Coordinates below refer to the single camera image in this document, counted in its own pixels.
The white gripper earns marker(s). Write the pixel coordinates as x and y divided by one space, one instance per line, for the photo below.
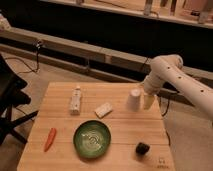
152 86

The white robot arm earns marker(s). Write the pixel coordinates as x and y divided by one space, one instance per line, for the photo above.
168 68

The black eraser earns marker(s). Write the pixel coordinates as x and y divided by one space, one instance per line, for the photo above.
142 148

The green ceramic bowl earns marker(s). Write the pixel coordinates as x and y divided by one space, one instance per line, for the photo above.
92 139

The white rectangular block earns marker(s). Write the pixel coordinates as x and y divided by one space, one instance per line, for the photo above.
103 110

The white glue bottle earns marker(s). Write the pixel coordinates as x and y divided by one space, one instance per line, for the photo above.
75 103

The orange carrot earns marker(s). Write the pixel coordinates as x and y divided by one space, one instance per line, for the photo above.
50 139

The black office chair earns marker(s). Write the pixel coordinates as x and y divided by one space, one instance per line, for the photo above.
11 96

